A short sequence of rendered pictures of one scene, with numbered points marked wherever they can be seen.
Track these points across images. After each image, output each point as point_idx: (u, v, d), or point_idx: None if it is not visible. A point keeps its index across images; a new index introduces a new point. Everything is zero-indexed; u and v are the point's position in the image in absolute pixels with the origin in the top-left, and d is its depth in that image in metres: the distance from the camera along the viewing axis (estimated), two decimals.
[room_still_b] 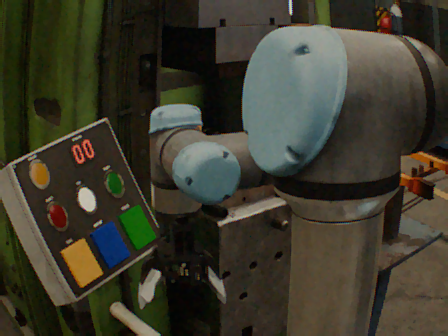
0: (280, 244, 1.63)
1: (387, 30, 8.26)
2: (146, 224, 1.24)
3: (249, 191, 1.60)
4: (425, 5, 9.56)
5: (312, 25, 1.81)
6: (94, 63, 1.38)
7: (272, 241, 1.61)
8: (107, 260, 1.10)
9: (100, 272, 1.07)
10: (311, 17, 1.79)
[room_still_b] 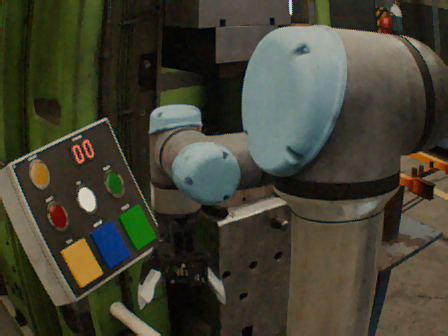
0: (280, 244, 1.63)
1: (387, 30, 8.26)
2: (146, 224, 1.24)
3: (249, 191, 1.60)
4: (425, 5, 9.56)
5: (312, 25, 1.81)
6: (94, 63, 1.38)
7: (272, 241, 1.61)
8: (107, 260, 1.10)
9: (100, 272, 1.07)
10: (311, 17, 1.79)
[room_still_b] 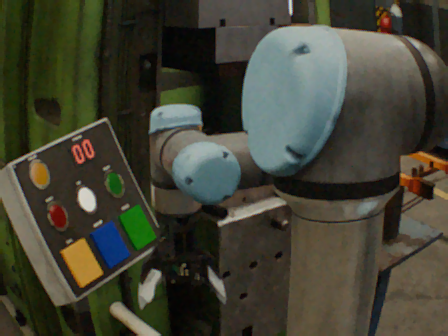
0: (280, 244, 1.63)
1: (387, 30, 8.26)
2: (146, 224, 1.24)
3: (249, 191, 1.60)
4: (425, 5, 9.56)
5: (312, 25, 1.81)
6: (94, 63, 1.38)
7: (272, 241, 1.61)
8: (107, 260, 1.10)
9: (100, 272, 1.07)
10: (311, 17, 1.79)
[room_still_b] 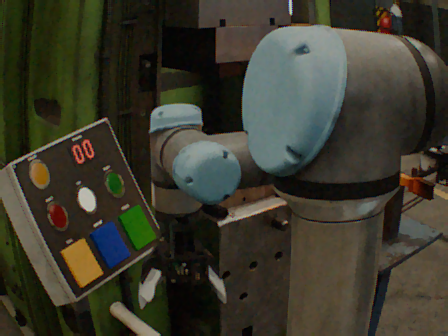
0: (280, 244, 1.63)
1: (387, 30, 8.26)
2: (146, 224, 1.24)
3: (249, 191, 1.60)
4: (425, 5, 9.56)
5: (312, 25, 1.81)
6: (94, 63, 1.38)
7: (272, 241, 1.61)
8: (107, 260, 1.10)
9: (100, 272, 1.07)
10: (311, 17, 1.79)
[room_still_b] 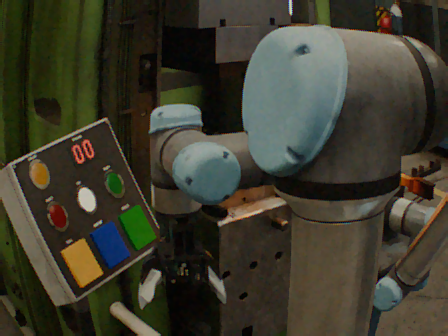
0: (280, 244, 1.63)
1: (387, 30, 8.26)
2: (146, 224, 1.24)
3: (249, 191, 1.60)
4: (425, 5, 9.56)
5: (312, 25, 1.81)
6: (94, 63, 1.38)
7: (272, 241, 1.61)
8: (107, 260, 1.10)
9: (100, 272, 1.07)
10: (311, 17, 1.79)
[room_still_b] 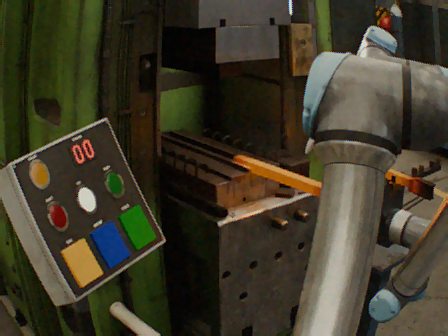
0: (280, 244, 1.63)
1: (387, 30, 8.26)
2: (146, 224, 1.24)
3: (249, 191, 1.60)
4: (425, 5, 9.56)
5: (312, 25, 1.81)
6: (94, 63, 1.38)
7: (272, 241, 1.61)
8: (107, 260, 1.10)
9: (100, 272, 1.07)
10: (311, 17, 1.79)
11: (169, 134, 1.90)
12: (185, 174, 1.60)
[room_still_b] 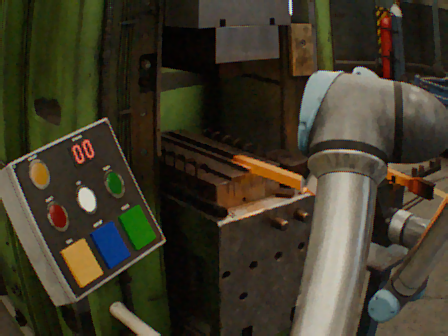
0: (280, 244, 1.63)
1: (387, 30, 8.26)
2: (146, 224, 1.24)
3: (249, 191, 1.60)
4: (425, 5, 9.56)
5: (312, 25, 1.81)
6: (94, 63, 1.38)
7: (272, 241, 1.61)
8: (107, 260, 1.10)
9: (100, 272, 1.07)
10: (311, 17, 1.79)
11: (169, 134, 1.90)
12: (185, 174, 1.60)
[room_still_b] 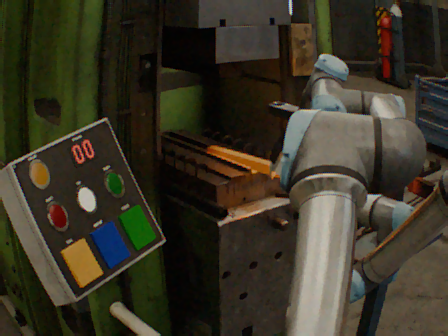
0: (280, 244, 1.63)
1: (387, 30, 8.26)
2: (146, 224, 1.24)
3: (249, 191, 1.60)
4: (425, 5, 9.56)
5: (312, 25, 1.81)
6: (94, 63, 1.38)
7: (272, 241, 1.61)
8: (107, 260, 1.10)
9: (100, 272, 1.07)
10: (311, 17, 1.79)
11: (169, 134, 1.90)
12: (185, 174, 1.60)
